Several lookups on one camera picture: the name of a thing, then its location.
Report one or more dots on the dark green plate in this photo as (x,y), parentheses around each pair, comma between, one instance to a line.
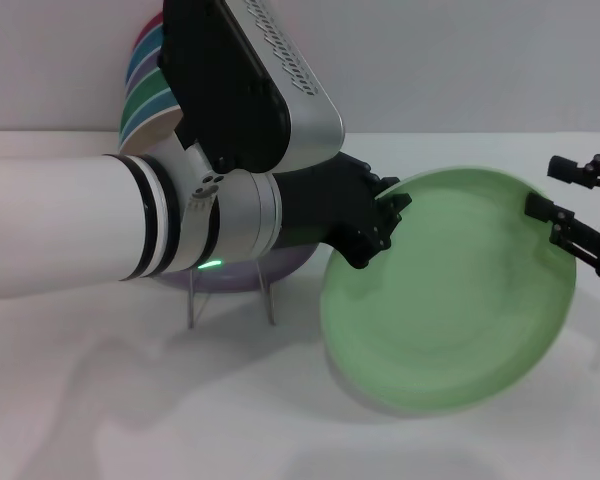
(150,95)

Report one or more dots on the light green plate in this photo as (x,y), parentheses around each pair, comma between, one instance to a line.
(445,310)

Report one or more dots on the lavender plate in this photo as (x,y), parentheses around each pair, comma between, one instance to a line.
(240,277)

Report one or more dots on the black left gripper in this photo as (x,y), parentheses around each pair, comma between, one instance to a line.
(325,200)

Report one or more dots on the maroon plate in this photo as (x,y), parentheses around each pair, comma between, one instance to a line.
(152,27)

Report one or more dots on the teal blue plate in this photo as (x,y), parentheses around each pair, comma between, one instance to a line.
(147,50)

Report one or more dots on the grey-purple plate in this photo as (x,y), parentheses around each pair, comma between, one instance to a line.
(147,67)

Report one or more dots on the blue plate, light-blue rim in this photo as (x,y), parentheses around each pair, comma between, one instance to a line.
(147,114)

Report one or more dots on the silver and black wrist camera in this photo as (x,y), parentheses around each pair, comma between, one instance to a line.
(220,75)

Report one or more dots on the beige plate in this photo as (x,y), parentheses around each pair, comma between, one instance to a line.
(155,132)

